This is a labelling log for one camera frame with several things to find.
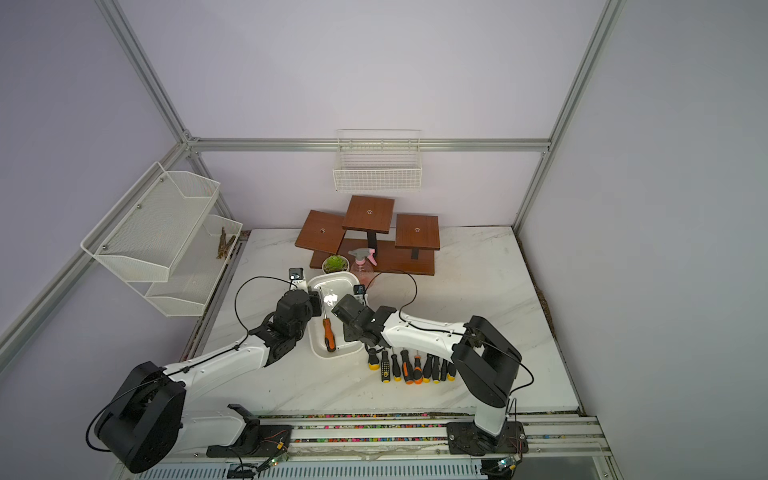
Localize white plastic storage box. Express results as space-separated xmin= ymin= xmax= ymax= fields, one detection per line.
xmin=306 ymin=272 xmax=364 ymax=360

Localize stubby black yellow screwdriver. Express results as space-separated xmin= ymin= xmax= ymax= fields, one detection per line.
xmin=367 ymin=348 xmax=381 ymax=371

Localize long yellow-dotted flathead screwdriver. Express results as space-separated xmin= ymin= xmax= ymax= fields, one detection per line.
xmin=380 ymin=350 xmax=391 ymax=383

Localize black orange hex-collar screwdriver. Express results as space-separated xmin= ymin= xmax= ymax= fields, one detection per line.
xmin=400 ymin=349 xmax=414 ymax=385

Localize black orange-band screwdriver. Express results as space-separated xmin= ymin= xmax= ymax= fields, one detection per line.
xmin=412 ymin=355 xmax=423 ymax=384

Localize black ribbed screwdriver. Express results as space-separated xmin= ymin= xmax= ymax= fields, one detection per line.
xmin=422 ymin=354 xmax=433 ymax=383

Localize black yellow-end screwdriver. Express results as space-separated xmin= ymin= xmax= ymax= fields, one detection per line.
xmin=432 ymin=358 xmax=440 ymax=383

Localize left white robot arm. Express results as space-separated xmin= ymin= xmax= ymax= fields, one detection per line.
xmin=85 ymin=289 xmax=322 ymax=473

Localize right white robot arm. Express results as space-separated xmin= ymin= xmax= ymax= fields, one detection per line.
xmin=331 ymin=295 xmax=529 ymax=456

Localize pink spray bottle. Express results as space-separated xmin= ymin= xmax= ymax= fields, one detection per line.
xmin=348 ymin=247 xmax=377 ymax=287

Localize potted green succulent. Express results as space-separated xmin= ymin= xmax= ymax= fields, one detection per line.
xmin=321 ymin=255 xmax=349 ymax=274

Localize brown wooden tiered stand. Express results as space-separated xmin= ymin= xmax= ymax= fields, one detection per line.
xmin=295 ymin=195 xmax=441 ymax=276

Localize brown twigs in shelf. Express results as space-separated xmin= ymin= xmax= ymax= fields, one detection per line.
xmin=217 ymin=227 xmax=237 ymax=259

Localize white mesh lower shelf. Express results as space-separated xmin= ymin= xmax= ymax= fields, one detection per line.
xmin=141 ymin=214 xmax=242 ymax=317

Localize white mesh shelf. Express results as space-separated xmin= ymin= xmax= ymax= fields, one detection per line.
xmin=141 ymin=214 xmax=242 ymax=317
xmin=80 ymin=163 xmax=220 ymax=283

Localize white mesh upper shelf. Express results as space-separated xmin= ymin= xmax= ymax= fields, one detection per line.
xmin=80 ymin=163 xmax=220 ymax=283

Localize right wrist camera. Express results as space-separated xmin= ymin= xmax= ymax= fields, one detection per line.
xmin=353 ymin=284 xmax=367 ymax=305

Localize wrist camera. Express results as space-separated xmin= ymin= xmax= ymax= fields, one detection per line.
xmin=288 ymin=267 xmax=308 ymax=291
xmin=353 ymin=284 xmax=367 ymax=305

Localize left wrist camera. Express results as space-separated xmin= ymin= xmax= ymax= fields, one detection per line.
xmin=288 ymin=267 xmax=308 ymax=291

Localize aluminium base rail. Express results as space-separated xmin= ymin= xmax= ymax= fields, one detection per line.
xmin=140 ymin=413 xmax=622 ymax=479

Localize white wire wall basket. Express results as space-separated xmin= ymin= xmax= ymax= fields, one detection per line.
xmin=332 ymin=129 xmax=423 ymax=194

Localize aluminium frame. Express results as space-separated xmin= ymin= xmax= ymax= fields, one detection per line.
xmin=1 ymin=1 xmax=625 ymax=374

